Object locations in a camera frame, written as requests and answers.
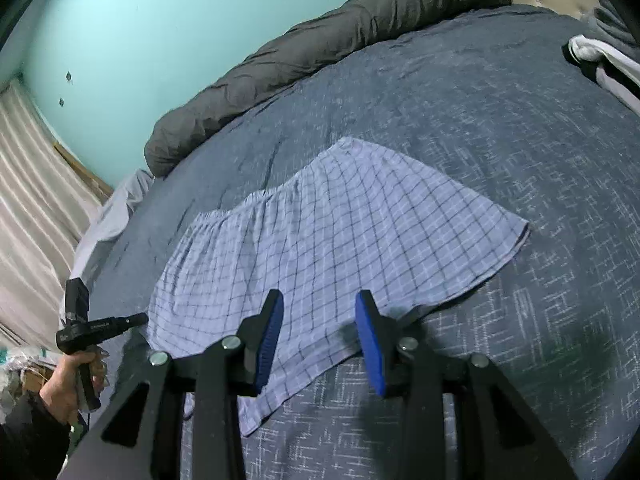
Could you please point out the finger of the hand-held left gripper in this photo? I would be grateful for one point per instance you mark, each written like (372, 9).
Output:
(129, 321)

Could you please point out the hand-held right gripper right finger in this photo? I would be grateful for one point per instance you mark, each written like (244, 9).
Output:
(370, 336)

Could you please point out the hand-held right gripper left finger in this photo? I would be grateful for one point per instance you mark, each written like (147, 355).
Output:
(268, 336)

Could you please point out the blue plaid shorts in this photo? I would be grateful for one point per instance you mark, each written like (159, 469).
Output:
(320, 255)

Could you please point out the person's left forearm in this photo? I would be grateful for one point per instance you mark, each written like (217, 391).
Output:
(27, 440)

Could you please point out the person's left hand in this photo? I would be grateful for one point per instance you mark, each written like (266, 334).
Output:
(65, 385)

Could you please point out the clear plastic bag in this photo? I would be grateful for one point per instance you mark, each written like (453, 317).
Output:
(25, 375)

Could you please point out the light grey bed sheet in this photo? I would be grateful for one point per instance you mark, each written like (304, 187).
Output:
(112, 215)

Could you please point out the striped beige curtain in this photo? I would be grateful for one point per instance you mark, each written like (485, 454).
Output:
(37, 210)

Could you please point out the blue patterned bed cover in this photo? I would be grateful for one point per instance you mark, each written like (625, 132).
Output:
(450, 160)

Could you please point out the dark grey duvet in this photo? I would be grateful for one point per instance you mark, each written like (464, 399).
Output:
(320, 60)

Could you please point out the white and black garment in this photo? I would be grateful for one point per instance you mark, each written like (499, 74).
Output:
(607, 67)

